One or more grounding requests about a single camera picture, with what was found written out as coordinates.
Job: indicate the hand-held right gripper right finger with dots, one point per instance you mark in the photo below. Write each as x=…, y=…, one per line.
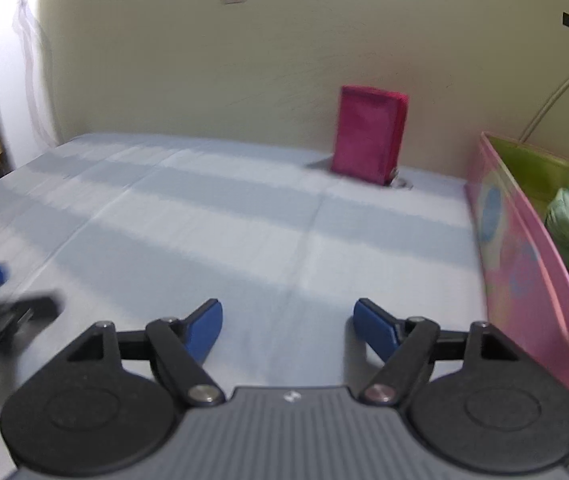
x=374, y=325

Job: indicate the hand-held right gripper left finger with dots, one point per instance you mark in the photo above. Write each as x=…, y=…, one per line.
x=204, y=327

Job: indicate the pink storage box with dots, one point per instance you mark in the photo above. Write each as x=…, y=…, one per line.
x=509, y=260

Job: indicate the striped grey bed sheet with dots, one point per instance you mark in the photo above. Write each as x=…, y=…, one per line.
x=189, y=220

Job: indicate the magenta fabric wallet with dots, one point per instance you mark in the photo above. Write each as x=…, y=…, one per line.
x=367, y=132

